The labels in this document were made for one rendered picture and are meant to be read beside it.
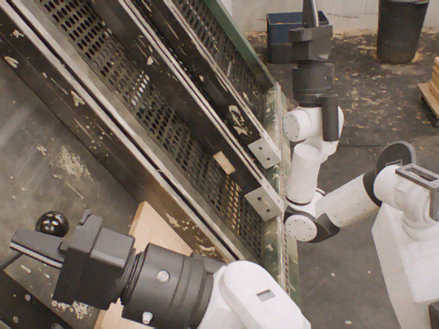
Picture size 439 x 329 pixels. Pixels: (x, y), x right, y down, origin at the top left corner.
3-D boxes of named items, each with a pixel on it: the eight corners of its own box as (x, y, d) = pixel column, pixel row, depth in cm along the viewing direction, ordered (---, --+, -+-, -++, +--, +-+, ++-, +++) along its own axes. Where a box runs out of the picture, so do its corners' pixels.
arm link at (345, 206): (322, 225, 127) (393, 188, 112) (309, 257, 117) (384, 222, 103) (294, 194, 126) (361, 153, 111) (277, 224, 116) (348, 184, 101)
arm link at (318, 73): (345, 23, 100) (345, 80, 104) (304, 26, 106) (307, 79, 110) (315, 28, 91) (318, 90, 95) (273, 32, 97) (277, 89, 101)
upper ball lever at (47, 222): (-14, 303, 56) (75, 236, 54) (-40, 283, 54) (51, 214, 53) (-6, 283, 59) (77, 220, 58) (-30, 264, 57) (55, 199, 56)
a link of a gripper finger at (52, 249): (20, 228, 54) (73, 245, 55) (7, 247, 51) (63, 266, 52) (22, 218, 53) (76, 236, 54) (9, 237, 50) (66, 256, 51)
